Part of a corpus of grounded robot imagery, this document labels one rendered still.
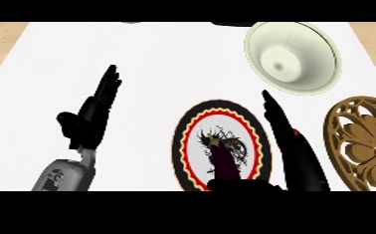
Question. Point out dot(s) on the black red patterned plate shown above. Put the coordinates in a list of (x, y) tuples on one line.
[(194, 138)]

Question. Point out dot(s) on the pale green bowl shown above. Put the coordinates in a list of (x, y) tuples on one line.
[(294, 58)]

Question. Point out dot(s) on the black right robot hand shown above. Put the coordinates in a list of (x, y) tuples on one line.
[(298, 165)]

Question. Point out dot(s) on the brown carved wooden trivet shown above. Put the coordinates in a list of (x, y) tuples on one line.
[(360, 151)]

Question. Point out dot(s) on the dark object at edge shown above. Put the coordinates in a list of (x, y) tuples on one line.
[(233, 23)]

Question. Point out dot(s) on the dark purple eggplant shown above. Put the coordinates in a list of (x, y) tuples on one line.
[(225, 163)]

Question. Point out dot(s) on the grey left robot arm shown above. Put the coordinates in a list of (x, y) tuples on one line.
[(67, 176)]

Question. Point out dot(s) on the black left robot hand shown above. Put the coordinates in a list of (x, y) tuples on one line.
[(90, 118)]

